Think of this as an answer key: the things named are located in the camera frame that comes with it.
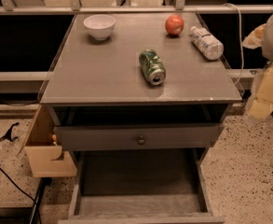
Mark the grey open middle drawer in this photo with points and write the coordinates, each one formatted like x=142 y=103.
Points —
x=160 y=186

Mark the red apple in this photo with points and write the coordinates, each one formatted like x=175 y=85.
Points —
x=174 y=24

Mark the clear plastic water bottle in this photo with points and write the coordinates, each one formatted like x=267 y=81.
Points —
x=207 y=44

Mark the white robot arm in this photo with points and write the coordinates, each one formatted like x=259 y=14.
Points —
x=267 y=42

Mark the grey top drawer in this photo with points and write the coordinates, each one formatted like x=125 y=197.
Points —
x=87 y=138

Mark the grey drawer cabinet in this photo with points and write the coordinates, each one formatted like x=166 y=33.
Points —
x=102 y=84

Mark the black clamp tool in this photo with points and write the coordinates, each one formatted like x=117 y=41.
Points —
x=8 y=135

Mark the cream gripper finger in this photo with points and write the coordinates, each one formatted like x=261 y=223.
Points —
x=254 y=39
x=262 y=105

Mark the green soda can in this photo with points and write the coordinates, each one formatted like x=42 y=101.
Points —
x=152 y=67

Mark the white ceramic bowl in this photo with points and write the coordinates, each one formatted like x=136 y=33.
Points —
x=100 y=27

